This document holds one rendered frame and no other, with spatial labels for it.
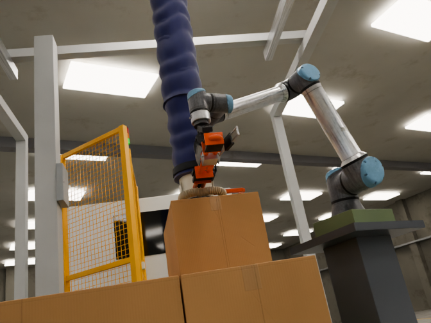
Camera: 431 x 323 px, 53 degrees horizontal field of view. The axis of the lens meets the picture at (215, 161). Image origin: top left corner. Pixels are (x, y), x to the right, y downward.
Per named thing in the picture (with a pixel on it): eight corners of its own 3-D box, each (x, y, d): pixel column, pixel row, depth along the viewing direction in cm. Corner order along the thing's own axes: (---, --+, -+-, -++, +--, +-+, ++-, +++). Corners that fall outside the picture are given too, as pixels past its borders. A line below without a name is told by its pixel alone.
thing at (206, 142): (202, 153, 173) (201, 142, 174) (220, 152, 174) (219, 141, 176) (205, 144, 165) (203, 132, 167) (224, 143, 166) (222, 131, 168)
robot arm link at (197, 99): (210, 86, 201) (190, 84, 197) (214, 110, 196) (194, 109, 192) (202, 97, 209) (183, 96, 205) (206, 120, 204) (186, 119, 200)
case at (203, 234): (172, 307, 227) (163, 233, 242) (245, 296, 236) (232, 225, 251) (182, 295, 173) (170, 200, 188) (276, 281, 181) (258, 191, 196)
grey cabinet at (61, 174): (62, 208, 336) (61, 172, 347) (69, 207, 337) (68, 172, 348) (56, 200, 318) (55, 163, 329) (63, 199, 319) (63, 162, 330)
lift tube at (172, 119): (174, 186, 236) (154, 33, 275) (213, 182, 240) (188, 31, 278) (174, 172, 216) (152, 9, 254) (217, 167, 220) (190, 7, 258)
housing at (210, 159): (201, 166, 184) (199, 156, 186) (217, 165, 186) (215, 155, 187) (203, 159, 178) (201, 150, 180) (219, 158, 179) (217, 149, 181)
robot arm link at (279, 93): (287, 84, 255) (193, 114, 221) (299, 72, 245) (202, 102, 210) (297, 100, 253) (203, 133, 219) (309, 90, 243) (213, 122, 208)
